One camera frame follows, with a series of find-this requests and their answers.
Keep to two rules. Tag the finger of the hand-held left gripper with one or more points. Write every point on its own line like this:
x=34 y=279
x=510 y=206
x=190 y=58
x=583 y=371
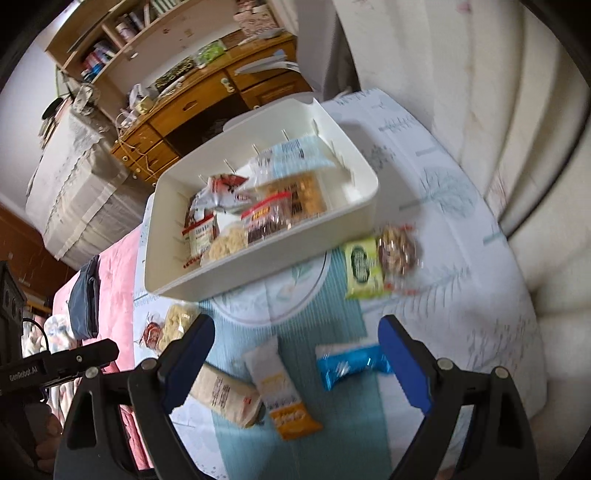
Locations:
x=87 y=357

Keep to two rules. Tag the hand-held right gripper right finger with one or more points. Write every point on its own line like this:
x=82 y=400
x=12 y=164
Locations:
x=406 y=364

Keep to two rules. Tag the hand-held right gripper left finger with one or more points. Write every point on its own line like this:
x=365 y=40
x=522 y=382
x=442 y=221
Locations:
x=184 y=369

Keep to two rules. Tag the clear puffed rice cake packet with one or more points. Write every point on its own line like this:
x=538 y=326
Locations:
x=178 y=323
x=226 y=244

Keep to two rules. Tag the small red round snack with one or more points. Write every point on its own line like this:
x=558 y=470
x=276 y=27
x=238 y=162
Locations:
x=152 y=334

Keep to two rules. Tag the blue candy wrapper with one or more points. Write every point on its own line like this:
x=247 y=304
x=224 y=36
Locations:
x=351 y=367

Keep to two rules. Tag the orange oat bar packet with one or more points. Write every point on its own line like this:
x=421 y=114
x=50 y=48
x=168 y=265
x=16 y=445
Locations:
x=281 y=397

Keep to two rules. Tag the green snack packet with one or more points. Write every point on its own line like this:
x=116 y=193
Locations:
x=364 y=270

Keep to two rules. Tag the clear nut mix packet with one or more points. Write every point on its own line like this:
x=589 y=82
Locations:
x=399 y=256

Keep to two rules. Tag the white plastic storage box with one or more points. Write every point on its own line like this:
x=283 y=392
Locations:
x=323 y=230

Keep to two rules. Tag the dark snack packet red strip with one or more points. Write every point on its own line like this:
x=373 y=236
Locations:
x=270 y=221

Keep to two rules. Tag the silver white snack packet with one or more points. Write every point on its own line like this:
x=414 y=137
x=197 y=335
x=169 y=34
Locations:
x=226 y=187

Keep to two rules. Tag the yellow cube snack packet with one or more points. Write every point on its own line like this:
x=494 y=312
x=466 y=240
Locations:
x=304 y=191

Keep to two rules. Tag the large light blue snack bag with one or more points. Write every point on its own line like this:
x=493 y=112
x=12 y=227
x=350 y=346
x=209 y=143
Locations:
x=295 y=152

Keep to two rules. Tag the person's left hand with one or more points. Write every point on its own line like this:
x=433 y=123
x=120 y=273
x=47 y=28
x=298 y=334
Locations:
x=46 y=429

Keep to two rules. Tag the white floral blanket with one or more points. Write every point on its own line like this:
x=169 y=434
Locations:
x=51 y=341

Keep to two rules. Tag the blue denim garment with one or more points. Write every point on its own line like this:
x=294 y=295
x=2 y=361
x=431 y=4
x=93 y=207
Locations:
x=85 y=295

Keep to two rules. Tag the brown wooden door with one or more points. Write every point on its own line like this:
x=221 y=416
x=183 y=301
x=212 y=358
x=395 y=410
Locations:
x=27 y=249

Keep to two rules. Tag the white lace dust cover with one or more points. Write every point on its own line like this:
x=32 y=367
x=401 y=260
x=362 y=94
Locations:
x=78 y=194

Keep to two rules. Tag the black round object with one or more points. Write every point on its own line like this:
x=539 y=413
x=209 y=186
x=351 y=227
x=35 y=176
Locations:
x=54 y=108

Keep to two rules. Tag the floral fabric bag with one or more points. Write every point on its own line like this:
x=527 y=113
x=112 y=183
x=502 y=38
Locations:
x=87 y=97

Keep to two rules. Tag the wooden desk with drawers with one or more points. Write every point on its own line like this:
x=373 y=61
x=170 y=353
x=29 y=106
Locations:
x=194 y=104

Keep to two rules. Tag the white plastic bag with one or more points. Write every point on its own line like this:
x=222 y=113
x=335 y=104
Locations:
x=141 y=97

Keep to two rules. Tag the white floral curtain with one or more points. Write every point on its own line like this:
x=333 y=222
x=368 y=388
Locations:
x=508 y=115

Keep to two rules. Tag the dark printed box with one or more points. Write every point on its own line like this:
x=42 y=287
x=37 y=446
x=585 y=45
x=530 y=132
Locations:
x=175 y=73

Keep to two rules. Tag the row of red books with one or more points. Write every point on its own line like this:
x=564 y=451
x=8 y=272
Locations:
x=97 y=60

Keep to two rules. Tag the grey office chair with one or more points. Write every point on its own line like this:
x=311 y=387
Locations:
x=323 y=46

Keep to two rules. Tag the wooden bookshelf hutch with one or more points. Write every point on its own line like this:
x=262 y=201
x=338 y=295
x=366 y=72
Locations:
x=175 y=37

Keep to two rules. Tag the row of upright books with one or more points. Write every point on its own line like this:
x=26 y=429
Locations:
x=143 y=18

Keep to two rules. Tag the printed cardboard box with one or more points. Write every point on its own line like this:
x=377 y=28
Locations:
x=251 y=21

